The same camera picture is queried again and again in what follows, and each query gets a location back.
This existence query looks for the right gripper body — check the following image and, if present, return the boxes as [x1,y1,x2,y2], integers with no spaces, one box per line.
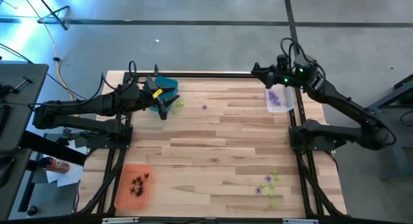
[270,64,294,88]

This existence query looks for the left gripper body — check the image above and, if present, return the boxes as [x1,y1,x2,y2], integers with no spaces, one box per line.
[137,77,166,105]

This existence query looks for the teal plastic bin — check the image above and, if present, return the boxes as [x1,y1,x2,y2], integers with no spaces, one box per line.
[148,76,179,113]

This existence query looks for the clear plastic bin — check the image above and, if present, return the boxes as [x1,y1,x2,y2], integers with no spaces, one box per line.
[265,77,295,114]

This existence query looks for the orange plastic bin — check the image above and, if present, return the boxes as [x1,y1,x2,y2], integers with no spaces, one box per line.
[113,161,154,209]

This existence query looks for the grey cylinder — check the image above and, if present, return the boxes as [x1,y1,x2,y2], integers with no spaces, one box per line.
[59,127,74,145]

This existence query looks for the black diagonal beam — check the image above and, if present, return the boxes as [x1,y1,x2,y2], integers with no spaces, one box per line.
[19,130,88,167]

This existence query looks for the white paper sheets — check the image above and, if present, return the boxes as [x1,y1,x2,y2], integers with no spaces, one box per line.
[45,138,88,188]

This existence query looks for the orange bottle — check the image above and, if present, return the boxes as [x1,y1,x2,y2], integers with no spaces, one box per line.
[38,156,70,174]

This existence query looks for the black tripod stand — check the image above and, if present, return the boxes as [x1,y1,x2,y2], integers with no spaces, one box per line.
[34,0,71,30]

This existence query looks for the black bar clamp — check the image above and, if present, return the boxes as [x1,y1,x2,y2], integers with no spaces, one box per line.
[0,76,33,97]

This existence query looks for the grey side desk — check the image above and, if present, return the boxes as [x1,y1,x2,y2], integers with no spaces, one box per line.
[0,63,50,222]

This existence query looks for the grey metal workbench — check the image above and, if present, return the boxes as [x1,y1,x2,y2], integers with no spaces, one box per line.
[354,74,413,181]

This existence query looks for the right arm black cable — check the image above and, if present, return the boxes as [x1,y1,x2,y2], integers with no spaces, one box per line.
[279,37,327,77]

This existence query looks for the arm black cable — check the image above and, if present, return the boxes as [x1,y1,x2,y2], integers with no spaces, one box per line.
[101,59,139,92]
[279,37,327,77]

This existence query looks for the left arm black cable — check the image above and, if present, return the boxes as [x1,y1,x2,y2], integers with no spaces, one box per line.
[101,59,139,92]

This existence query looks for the black aluminium table frame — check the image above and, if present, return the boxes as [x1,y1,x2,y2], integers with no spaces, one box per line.
[76,71,348,224]

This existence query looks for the yellow cable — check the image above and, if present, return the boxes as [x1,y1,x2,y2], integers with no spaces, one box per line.
[19,0,75,101]

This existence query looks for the black floor cable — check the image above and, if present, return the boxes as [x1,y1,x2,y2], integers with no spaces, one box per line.
[0,43,101,121]

